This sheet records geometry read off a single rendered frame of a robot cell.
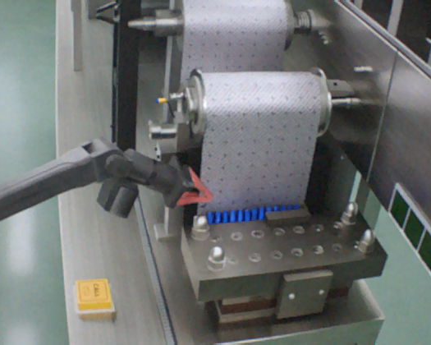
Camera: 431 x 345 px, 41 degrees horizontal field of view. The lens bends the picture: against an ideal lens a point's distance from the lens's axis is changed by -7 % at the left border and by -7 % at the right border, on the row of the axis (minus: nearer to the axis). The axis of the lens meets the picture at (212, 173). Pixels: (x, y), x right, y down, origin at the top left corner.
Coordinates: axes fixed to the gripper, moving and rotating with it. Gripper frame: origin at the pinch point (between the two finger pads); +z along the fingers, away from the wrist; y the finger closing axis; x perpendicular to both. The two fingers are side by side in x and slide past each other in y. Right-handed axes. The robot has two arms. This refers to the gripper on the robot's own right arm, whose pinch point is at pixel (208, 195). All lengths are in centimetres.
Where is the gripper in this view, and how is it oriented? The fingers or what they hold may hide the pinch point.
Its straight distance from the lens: 127.8
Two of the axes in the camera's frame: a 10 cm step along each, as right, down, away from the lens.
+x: 5.3, -7.6, -3.8
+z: 8.1, 3.4, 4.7
